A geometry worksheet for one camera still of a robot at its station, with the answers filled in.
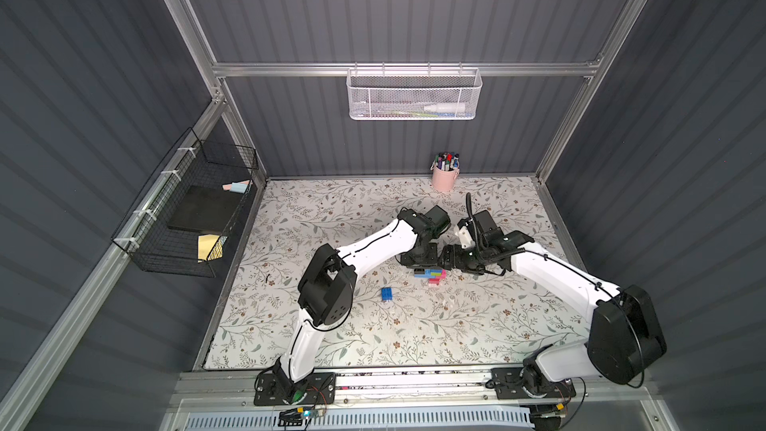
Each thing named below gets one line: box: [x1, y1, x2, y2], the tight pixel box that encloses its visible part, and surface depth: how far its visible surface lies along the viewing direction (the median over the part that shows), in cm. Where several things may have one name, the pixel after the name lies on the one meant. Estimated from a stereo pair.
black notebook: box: [167, 184, 245, 234], surface depth 76 cm
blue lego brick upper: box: [381, 287, 393, 301], surface depth 91 cm
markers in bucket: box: [429, 151, 460, 172], surface depth 111 cm
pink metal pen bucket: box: [429, 164, 460, 193], surface depth 114 cm
